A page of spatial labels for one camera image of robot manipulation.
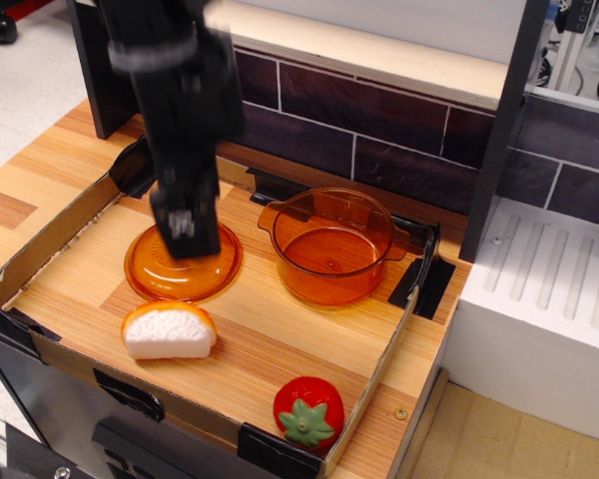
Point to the white dish drainer block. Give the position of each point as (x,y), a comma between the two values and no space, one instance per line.
(526,329)

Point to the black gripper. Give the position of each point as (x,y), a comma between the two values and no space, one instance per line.
(189,93)

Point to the red toy strawberry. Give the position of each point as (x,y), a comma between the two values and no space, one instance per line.
(309,412)

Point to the cardboard fence with black tape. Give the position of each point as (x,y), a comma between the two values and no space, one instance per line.
(64,230)

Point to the orange transparent pot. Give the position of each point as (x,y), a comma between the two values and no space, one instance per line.
(332,244)

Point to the dark grey post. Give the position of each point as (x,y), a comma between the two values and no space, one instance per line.
(110,95)
(505,129)

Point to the black caster wheel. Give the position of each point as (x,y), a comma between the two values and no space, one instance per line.
(8,29)

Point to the aluminium frame with cables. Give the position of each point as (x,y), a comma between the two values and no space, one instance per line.
(566,63)

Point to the white and orange toy sushi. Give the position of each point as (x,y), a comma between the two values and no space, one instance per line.
(168,329)

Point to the light wooden shelf board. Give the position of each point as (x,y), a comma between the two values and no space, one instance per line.
(424,70)

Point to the dark grey right post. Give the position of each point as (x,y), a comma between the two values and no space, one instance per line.
(505,129)

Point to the dark grey left post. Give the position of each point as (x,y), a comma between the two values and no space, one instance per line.
(110,95)

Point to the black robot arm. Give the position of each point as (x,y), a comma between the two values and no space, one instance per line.
(153,19)

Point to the orange transparent pot lid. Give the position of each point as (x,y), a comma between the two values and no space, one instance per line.
(154,275)

